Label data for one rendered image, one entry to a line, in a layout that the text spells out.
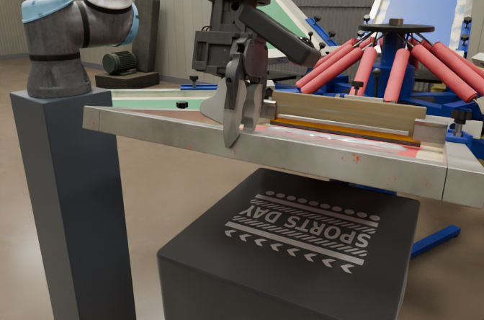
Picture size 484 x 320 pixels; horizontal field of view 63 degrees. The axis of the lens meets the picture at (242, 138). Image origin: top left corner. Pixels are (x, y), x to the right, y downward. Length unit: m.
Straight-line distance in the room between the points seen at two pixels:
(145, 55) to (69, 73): 6.17
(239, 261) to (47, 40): 0.67
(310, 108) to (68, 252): 0.75
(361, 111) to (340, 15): 4.20
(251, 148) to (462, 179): 0.24
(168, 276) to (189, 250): 0.06
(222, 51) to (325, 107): 0.60
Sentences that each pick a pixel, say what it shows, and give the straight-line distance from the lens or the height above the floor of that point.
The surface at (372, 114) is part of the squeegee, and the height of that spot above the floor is 1.15.
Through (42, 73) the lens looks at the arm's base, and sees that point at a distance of 1.06.
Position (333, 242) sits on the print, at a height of 0.95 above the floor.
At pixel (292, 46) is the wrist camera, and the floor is 1.37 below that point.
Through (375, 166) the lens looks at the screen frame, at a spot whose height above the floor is 1.24.
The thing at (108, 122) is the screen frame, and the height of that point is 1.24.
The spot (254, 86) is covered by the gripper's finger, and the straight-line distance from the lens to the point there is 0.56.
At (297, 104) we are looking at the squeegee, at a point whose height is 1.15.
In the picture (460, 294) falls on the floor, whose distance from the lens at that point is 2.45.
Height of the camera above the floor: 1.42
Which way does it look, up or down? 19 degrees down
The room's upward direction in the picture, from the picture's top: straight up
